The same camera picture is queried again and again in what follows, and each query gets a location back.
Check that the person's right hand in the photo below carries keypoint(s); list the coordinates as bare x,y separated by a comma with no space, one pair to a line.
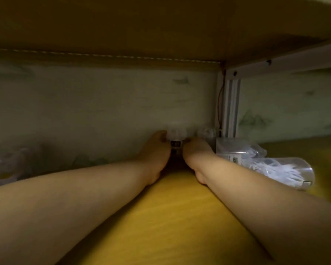
200,154

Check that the person's left hand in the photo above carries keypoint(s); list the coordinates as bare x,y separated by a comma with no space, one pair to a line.
155,157

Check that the wooden shelf board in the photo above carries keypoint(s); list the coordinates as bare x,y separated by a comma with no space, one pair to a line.
154,24
168,218

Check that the person's left forearm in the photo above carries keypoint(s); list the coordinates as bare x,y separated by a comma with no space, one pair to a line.
58,212

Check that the person's right forearm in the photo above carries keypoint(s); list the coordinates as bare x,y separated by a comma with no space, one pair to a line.
278,212

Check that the white metal crossbar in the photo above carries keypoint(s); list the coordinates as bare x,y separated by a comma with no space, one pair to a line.
292,62

